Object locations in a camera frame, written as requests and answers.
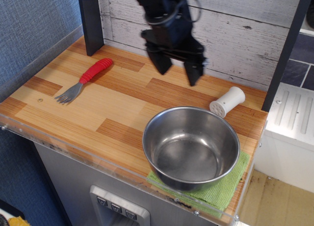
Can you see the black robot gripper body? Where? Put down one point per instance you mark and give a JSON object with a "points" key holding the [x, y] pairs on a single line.
{"points": [[171, 30]]}

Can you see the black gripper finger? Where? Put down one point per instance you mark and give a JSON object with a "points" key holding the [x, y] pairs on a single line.
{"points": [[161, 62], [194, 71]]}

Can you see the red handled metal fork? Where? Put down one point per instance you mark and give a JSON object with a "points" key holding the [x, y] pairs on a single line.
{"points": [[70, 94]]}

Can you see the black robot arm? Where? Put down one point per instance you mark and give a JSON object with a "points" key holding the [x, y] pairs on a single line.
{"points": [[170, 37]]}

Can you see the white salt shaker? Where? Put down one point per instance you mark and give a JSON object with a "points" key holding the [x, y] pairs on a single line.
{"points": [[227, 102]]}

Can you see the stainless steel pot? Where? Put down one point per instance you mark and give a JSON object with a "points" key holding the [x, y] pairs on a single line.
{"points": [[190, 148]]}

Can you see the white ridged sink unit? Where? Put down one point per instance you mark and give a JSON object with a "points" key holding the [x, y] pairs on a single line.
{"points": [[286, 150]]}

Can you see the green cloth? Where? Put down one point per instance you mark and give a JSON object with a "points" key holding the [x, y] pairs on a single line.
{"points": [[218, 196]]}

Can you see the clear acrylic edge guard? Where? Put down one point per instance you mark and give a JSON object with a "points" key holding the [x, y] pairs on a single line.
{"points": [[73, 171]]}

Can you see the silver dispenser button panel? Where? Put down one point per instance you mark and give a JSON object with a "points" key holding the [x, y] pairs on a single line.
{"points": [[113, 210]]}

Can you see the yellow object in corner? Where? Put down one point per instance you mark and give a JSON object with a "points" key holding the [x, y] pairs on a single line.
{"points": [[15, 221]]}

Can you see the dark grey left post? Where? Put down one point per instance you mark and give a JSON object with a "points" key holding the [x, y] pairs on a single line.
{"points": [[92, 27]]}

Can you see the dark grey post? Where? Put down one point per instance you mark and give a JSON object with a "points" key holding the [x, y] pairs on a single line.
{"points": [[92, 27], [285, 54]]}

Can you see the dark grey right post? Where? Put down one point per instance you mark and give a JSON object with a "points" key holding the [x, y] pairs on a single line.
{"points": [[285, 54]]}

